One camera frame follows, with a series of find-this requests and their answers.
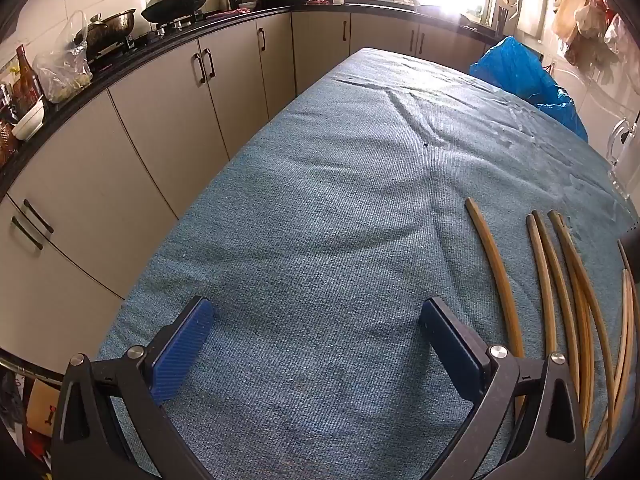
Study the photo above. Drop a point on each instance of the cream base kitchen cabinets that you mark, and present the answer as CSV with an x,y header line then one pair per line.
x,y
75,200

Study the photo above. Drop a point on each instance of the wooden chopstick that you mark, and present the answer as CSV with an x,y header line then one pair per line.
x,y
542,285
625,320
625,257
592,300
557,285
582,320
495,270

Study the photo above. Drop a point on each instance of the black kitchen countertop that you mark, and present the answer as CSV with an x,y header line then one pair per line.
x,y
380,9

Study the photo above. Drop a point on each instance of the black gas stove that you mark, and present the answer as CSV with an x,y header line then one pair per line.
x,y
130,45

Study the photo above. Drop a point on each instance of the white bowl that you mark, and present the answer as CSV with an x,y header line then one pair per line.
x,y
27,122

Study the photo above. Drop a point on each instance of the blue plastic bag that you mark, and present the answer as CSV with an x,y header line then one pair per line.
x,y
520,70

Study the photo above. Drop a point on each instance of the brown glass bottle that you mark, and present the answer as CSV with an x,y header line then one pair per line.
x,y
27,80

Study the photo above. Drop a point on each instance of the cardboard box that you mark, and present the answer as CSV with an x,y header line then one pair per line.
x,y
40,405

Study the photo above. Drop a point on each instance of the steel cooking pot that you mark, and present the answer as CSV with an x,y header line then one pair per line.
x,y
112,25

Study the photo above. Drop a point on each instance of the white cutting board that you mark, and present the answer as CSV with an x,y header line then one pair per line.
x,y
532,10

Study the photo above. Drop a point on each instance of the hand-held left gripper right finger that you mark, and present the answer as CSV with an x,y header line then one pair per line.
x,y
450,350

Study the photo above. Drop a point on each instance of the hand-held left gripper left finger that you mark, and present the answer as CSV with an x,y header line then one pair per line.
x,y
182,350

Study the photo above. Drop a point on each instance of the pink cloth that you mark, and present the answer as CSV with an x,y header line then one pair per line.
x,y
235,11

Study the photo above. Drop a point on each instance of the blue tablecloth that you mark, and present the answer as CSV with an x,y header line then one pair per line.
x,y
325,210

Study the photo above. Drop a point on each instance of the clear plastic bag with food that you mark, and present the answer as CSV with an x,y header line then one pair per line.
x,y
62,75

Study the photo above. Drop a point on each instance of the clear glass mug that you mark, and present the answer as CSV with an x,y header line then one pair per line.
x,y
631,160

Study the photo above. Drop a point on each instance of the clear hanging plastic bag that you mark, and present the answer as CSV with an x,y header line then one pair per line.
x,y
615,35

